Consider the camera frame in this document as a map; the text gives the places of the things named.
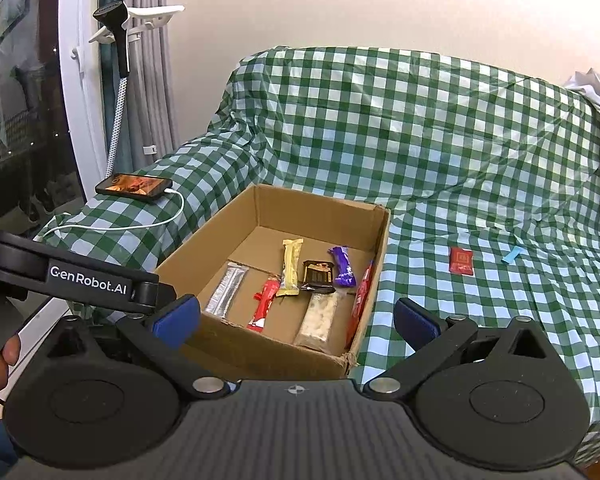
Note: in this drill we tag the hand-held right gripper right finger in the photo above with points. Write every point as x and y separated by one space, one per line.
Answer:
416 325

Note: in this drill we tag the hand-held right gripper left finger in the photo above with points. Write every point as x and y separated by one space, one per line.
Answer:
176 322

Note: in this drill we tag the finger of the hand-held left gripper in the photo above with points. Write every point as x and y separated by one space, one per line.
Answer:
164 294

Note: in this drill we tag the brown cardboard box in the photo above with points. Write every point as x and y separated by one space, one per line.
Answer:
220 350

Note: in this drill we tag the silver snack bar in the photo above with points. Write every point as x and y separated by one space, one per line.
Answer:
225 290

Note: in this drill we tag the large red snack packet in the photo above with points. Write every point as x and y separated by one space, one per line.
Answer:
362 295

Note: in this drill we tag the thin red stick packet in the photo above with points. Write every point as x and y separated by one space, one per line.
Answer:
264 305

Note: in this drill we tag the purple snack packet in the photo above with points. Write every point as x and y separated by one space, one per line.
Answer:
344 267

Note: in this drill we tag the dark brown chocolate packet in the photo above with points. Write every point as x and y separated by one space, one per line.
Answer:
317 275

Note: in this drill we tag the cream yellow snack bar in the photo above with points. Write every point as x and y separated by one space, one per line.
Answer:
290 267

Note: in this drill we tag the dark red square packet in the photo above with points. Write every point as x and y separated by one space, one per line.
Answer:
461 261

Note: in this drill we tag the clear white nougat bar packet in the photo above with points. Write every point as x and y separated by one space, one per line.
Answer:
317 320

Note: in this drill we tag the black smartphone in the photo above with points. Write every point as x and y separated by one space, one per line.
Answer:
132 186

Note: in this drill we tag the light blue paper strip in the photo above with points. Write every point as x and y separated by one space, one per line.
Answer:
512 255

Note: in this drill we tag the green checkered cloth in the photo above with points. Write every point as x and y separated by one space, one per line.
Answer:
405 135

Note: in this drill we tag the black garment steamer head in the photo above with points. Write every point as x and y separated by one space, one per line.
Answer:
123 55

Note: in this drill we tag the white plastic hanger rack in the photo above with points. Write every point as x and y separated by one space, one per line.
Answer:
165 11

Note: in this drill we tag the white door frame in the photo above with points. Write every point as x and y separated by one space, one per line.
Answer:
85 110

